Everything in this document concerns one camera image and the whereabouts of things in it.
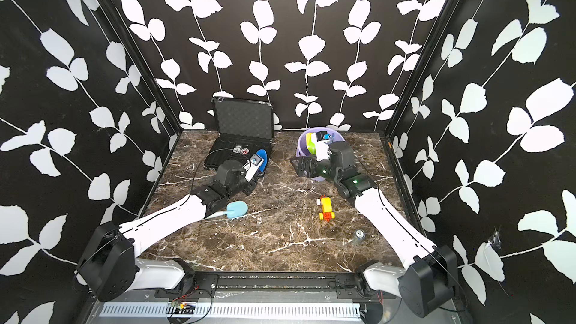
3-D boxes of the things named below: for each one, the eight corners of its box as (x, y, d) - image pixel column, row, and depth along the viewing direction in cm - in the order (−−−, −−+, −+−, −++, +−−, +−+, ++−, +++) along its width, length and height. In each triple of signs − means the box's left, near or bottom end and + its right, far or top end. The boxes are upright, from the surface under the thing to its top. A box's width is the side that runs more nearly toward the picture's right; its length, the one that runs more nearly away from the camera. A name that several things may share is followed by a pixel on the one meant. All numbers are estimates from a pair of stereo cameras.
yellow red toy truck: (319, 222, 91) (321, 216, 86) (315, 198, 98) (316, 191, 93) (333, 221, 91) (335, 215, 87) (328, 197, 98) (329, 190, 94)
